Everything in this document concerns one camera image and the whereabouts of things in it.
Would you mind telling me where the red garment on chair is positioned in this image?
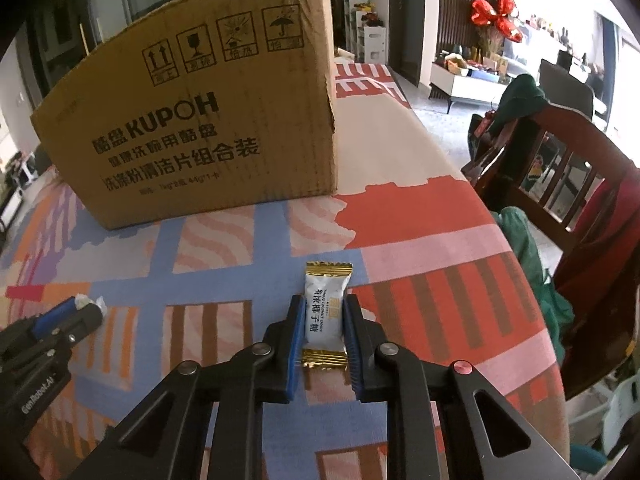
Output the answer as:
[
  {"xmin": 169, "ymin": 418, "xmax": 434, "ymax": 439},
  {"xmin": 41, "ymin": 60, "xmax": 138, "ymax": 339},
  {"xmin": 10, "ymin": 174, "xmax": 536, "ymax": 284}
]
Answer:
[{"xmin": 554, "ymin": 169, "xmax": 639, "ymax": 370}]

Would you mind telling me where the white gold candy packet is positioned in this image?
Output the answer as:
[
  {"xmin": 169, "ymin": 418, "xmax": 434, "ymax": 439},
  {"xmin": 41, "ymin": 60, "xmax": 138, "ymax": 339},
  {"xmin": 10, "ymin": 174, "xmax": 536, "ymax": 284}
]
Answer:
[{"xmin": 302, "ymin": 261, "xmax": 352, "ymax": 370}]

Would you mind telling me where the green cloth on chair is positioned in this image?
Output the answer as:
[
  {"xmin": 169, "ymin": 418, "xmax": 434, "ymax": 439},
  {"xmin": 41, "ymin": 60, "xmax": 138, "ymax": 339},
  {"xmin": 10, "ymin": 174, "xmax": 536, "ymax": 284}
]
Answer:
[{"xmin": 491, "ymin": 206, "xmax": 575, "ymax": 364}]

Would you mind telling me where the brown cardboard box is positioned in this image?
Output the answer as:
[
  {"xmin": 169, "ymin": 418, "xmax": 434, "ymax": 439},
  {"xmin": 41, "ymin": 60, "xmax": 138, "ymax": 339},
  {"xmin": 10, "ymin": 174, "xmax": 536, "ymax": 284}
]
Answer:
[{"xmin": 32, "ymin": 0, "xmax": 336, "ymax": 230}]

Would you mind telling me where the dark wooden chair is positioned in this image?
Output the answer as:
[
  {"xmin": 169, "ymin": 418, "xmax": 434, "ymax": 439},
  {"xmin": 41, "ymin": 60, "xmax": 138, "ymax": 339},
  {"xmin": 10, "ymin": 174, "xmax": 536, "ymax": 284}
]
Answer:
[{"xmin": 462, "ymin": 104, "xmax": 639, "ymax": 399}]

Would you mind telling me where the colourful patterned tablecloth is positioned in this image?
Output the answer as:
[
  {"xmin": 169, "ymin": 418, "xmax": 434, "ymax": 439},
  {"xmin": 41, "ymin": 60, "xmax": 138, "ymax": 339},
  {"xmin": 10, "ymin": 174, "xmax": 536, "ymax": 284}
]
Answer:
[{"xmin": 1, "ymin": 64, "xmax": 570, "ymax": 479}]

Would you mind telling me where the red foil balloon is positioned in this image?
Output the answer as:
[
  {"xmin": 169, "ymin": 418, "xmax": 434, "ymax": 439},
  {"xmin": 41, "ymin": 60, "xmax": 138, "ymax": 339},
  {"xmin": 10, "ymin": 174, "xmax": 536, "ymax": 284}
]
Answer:
[{"xmin": 471, "ymin": 0, "xmax": 523, "ymax": 44}]

